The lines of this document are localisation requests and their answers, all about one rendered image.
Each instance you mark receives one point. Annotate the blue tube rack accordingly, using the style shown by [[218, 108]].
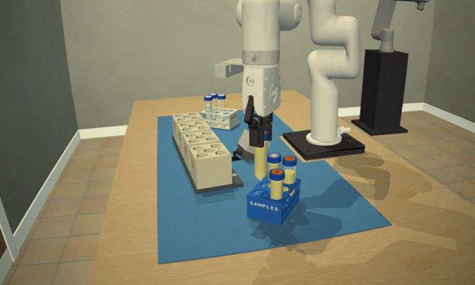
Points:
[[264, 208]]

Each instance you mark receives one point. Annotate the cream tube rack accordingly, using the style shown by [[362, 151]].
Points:
[[227, 122]]

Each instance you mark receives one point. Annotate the blue bench mat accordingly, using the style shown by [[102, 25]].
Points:
[[213, 224]]

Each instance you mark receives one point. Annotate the beige bucket adapter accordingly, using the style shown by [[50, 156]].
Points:
[[189, 127], [195, 116], [210, 165], [197, 138]]

